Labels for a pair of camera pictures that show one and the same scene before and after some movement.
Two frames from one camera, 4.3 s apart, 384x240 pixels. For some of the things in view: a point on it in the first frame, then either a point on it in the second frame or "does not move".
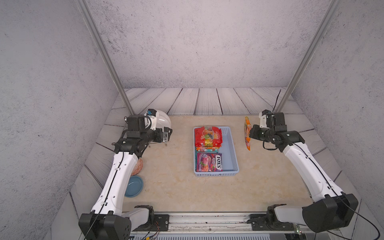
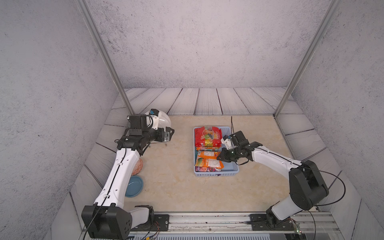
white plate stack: x=163 y=119 does not move
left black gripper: x=166 y=136 does not move
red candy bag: x=208 y=136 does not move
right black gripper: x=254 y=130 to x=223 y=157
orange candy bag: x=207 y=148 does not move
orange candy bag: x=247 y=127 to x=208 y=159
